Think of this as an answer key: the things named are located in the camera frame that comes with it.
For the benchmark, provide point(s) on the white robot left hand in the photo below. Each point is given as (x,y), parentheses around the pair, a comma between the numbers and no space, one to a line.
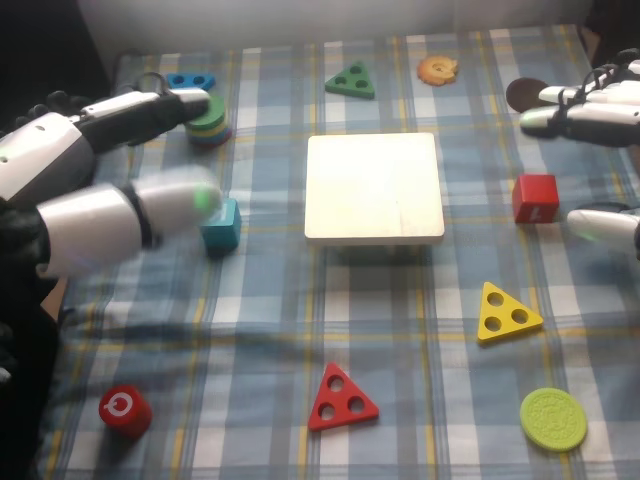
(40,155)

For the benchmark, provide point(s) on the blue plaid cloth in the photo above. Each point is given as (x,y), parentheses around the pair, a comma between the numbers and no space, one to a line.
(270,310)

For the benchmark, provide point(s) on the red letter cube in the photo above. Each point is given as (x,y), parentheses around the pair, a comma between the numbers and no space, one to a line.
(535,195)

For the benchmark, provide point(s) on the green round toy cookie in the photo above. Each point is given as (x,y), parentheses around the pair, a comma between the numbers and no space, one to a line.
(552,420)

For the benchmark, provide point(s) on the teal letter cube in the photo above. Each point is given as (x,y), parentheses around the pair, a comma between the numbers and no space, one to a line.
(225,235)

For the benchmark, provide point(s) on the red triangle block with holes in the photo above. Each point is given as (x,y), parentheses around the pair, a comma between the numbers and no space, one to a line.
(341,398)

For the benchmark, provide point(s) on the green triangle block with holes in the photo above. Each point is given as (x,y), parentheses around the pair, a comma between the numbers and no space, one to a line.
(353,77)

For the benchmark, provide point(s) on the red cylinder block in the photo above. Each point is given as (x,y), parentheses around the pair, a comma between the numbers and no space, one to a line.
(132,421)

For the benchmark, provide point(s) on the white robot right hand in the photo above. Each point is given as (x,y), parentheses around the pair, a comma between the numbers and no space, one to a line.
(600,115)

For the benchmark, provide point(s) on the yellow triangle block with holes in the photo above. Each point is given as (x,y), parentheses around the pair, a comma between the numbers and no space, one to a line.
(506,311)

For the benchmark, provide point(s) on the brown round toy cookie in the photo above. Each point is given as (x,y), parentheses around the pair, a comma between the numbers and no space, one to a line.
(522,95)

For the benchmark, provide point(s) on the small white table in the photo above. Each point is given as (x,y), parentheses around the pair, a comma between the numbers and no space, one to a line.
(375,190)

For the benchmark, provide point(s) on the yellow flower toy cookie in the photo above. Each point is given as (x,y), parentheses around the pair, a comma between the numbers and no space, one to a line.
(430,73)

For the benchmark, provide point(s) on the blue triangle block with holes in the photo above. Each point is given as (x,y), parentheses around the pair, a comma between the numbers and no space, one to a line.
(190,81)

